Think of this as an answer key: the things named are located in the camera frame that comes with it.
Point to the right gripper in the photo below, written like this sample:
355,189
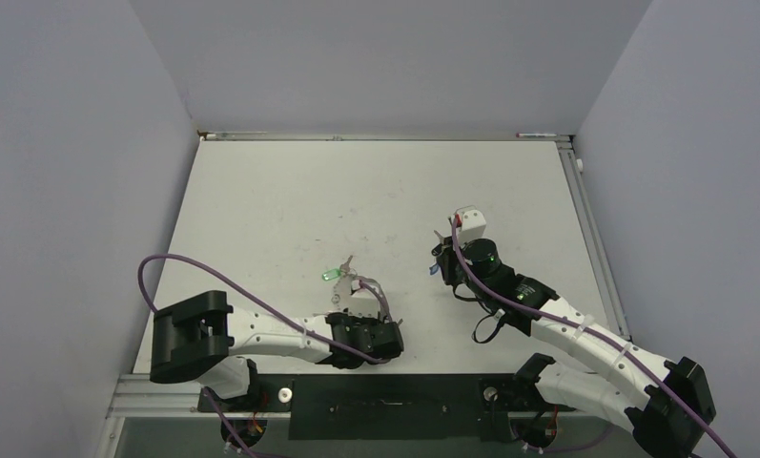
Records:
447,260

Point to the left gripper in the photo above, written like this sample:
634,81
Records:
370,322

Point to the metal key ring plate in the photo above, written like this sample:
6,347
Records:
353,282

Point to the green tagged key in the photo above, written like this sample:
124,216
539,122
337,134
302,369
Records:
344,269

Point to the black tagged key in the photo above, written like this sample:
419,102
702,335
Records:
440,237

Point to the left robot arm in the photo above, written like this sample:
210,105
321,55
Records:
193,337

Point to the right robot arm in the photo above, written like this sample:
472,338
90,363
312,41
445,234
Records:
666,406

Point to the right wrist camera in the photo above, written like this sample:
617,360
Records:
470,224

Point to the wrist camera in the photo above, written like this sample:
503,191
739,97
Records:
470,224
361,303

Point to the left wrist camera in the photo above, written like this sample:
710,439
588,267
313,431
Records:
361,303

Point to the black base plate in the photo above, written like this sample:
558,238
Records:
388,407

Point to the aluminium frame rail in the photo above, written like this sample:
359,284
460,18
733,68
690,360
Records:
591,221

